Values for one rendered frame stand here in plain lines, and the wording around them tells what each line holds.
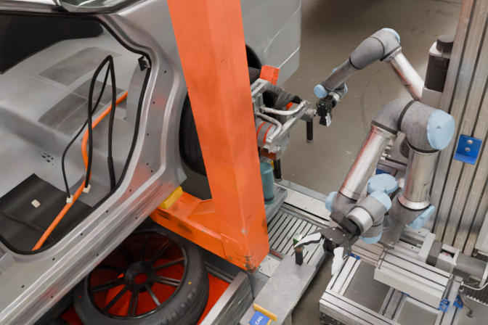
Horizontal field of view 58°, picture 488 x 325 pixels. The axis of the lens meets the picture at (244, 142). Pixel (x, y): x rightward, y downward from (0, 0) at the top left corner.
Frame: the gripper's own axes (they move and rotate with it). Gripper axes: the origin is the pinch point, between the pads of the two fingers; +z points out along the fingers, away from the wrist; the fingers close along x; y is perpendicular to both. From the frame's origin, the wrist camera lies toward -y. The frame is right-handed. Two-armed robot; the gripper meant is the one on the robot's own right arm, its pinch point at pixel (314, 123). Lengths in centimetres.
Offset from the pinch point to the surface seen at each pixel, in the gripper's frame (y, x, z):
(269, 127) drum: 8.8, -14.6, 23.0
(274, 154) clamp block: 11.1, 0.6, 41.8
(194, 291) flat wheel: -33, -11, 102
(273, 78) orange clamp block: 27.3, -20.9, 6.2
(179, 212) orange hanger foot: -15, -36, 78
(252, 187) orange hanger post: 21, 9, 72
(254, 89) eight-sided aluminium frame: 26.4, -25.1, 18.0
